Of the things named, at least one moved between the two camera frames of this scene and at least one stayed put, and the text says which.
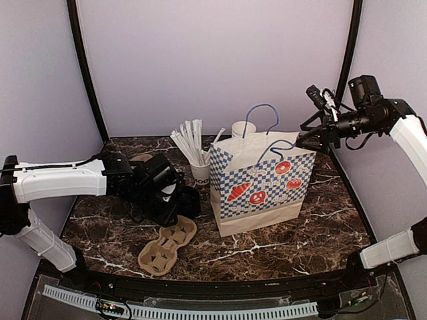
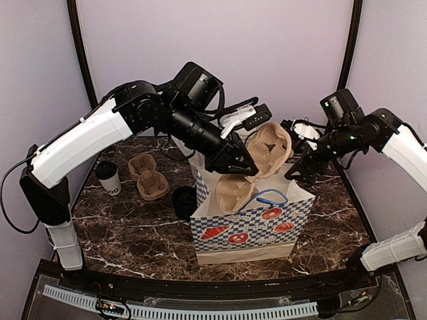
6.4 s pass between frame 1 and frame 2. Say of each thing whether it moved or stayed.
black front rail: stayed
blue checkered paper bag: moved
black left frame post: stayed
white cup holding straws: moved
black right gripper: moved
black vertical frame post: stayed
